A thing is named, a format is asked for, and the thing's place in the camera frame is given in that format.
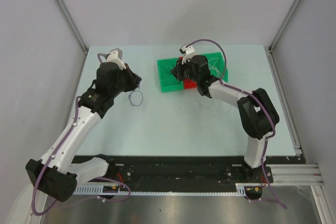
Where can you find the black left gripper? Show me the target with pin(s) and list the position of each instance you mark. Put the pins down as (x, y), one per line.
(134, 80)

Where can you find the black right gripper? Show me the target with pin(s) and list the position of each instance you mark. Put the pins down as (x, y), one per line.
(177, 70)

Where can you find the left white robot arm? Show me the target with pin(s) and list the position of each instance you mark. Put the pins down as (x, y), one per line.
(54, 174)

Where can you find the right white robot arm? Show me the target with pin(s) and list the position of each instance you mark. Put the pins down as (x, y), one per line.
(257, 113)

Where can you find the red plastic bin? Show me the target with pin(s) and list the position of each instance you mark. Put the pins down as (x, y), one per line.
(189, 85)

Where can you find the right green plastic bin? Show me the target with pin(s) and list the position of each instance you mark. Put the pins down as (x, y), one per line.
(215, 63)

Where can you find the green plastic bin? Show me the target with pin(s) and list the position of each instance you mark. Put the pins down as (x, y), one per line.
(215, 63)
(168, 82)

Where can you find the left green plastic bin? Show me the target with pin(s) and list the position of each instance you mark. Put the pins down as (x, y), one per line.
(168, 82)

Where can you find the right aluminium base profile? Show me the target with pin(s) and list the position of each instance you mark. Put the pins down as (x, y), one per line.
(296, 175)

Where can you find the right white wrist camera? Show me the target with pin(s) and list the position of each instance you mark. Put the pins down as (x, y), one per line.
(187, 52)

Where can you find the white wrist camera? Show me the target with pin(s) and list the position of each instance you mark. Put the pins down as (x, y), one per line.
(115, 56)
(187, 52)

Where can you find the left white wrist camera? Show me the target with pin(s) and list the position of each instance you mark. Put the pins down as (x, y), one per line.
(115, 56)

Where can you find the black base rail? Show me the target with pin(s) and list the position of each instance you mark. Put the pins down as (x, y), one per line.
(194, 174)

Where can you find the right aluminium frame post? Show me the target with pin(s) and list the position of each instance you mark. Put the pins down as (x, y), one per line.
(284, 25)

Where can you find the aluminium frame post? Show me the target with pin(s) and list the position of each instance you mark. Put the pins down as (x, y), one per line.
(71, 24)
(284, 25)

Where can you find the left aluminium frame post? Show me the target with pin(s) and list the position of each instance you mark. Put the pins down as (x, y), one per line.
(71, 24)

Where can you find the slotted grey cable duct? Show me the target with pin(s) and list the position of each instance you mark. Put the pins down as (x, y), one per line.
(114, 190)

